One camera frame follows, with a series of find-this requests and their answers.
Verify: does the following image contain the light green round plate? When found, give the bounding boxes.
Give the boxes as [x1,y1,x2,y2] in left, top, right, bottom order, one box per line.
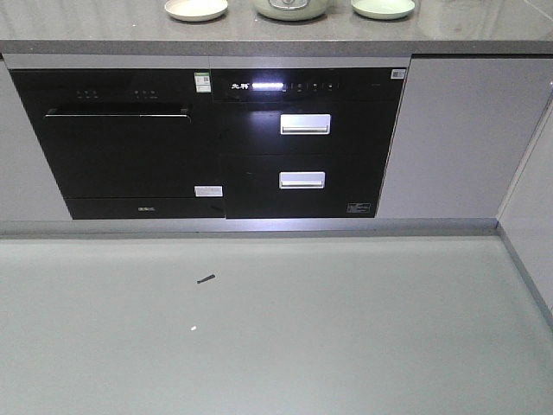
[351,0,416,21]

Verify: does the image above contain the black disinfection cabinet drawers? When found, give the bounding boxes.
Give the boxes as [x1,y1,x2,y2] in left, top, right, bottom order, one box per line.
[212,67,406,219]

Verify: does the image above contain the small black floor scrap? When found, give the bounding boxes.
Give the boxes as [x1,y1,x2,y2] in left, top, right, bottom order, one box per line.
[196,274,216,284]

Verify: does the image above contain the beige round plate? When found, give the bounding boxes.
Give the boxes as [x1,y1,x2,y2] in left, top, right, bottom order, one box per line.
[164,0,228,22]

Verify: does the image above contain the black built-in dishwasher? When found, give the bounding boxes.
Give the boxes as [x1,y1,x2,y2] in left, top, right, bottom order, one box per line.
[10,69,224,220]

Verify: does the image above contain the sage green electric cooking pot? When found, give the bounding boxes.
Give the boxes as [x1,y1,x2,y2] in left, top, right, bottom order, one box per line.
[251,0,334,22]

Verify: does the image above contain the grey cabinet door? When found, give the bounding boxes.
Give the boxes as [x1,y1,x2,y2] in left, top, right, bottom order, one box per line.
[377,58,552,219]

